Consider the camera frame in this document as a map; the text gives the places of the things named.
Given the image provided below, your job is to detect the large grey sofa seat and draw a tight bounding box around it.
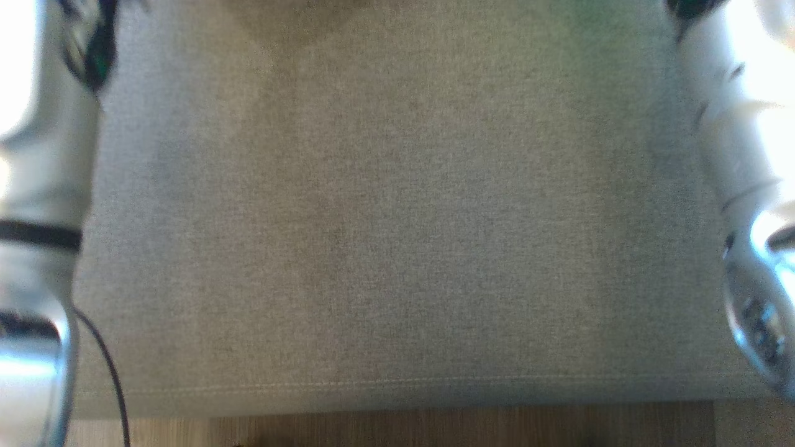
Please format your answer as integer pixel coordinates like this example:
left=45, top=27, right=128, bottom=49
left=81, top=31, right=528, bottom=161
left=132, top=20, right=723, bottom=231
left=61, top=0, right=778, bottom=421

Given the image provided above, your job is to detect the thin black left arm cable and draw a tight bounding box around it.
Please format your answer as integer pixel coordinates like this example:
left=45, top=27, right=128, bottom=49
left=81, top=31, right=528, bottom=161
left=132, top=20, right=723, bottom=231
left=73, top=307, right=132, bottom=447

